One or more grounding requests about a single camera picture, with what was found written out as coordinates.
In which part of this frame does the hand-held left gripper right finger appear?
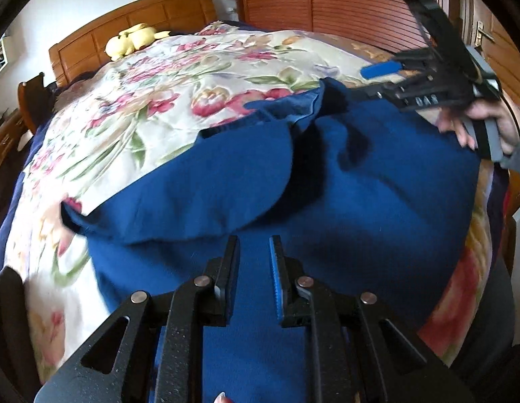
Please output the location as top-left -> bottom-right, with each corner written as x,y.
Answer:
268,235 -> 477,403

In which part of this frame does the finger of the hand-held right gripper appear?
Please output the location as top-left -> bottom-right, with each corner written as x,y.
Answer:
361,48 -> 433,80
350,82 -> 412,101

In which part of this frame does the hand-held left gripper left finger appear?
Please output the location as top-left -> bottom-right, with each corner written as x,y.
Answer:
33,235 -> 241,403

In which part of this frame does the blue garment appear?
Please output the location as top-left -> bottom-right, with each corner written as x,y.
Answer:
60,78 -> 483,403

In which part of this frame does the pile of black clothes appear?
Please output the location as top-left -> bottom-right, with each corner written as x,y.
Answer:
0,266 -> 40,403

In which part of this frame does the person's right hand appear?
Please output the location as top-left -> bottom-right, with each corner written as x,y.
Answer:
436,100 -> 519,156

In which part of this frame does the wooden door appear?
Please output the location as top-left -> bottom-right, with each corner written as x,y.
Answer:
457,0 -> 520,112

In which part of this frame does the wooden louvered wardrobe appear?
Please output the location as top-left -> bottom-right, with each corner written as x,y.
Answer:
220,0 -> 462,57

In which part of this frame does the floral blanket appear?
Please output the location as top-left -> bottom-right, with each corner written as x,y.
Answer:
0,23 -> 513,387

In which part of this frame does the person's dark clothing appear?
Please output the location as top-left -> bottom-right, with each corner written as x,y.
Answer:
449,218 -> 520,403

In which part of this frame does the wooden headboard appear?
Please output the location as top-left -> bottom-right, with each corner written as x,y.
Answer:
48,0 -> 219,87

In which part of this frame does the yellow plush toy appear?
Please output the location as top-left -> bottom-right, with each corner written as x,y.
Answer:
105,22 -> 172,61

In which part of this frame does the long wooden desk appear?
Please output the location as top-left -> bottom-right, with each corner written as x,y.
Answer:
0,107 -> 34,177

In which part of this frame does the wooden chair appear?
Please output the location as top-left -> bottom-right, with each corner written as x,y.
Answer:
17,71 -> 55,135

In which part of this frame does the metal door handle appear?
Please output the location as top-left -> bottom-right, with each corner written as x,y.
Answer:
473,21 -> 496,45

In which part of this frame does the black cable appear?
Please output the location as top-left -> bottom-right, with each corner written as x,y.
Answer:
489,78 -> 520,219

